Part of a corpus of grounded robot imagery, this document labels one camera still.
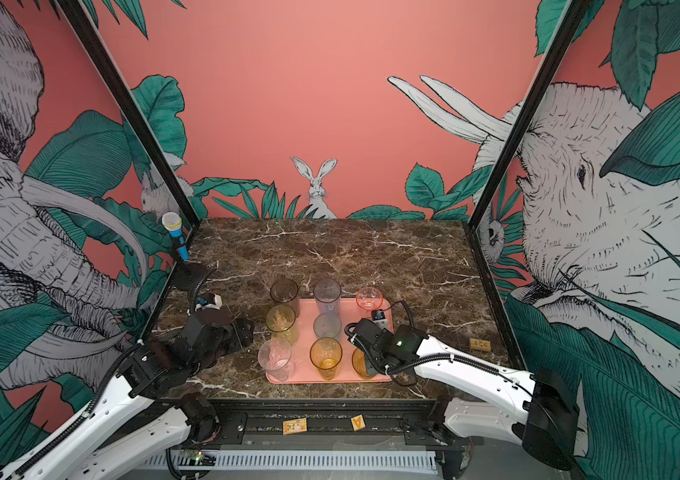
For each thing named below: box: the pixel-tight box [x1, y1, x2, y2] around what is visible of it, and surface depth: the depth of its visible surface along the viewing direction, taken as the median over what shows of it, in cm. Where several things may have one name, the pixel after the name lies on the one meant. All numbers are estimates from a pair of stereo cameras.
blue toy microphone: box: [161, 211, 189, 261], surface depth 90 cm
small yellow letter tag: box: [350, 414, 366, 431], surface depth 76 cm
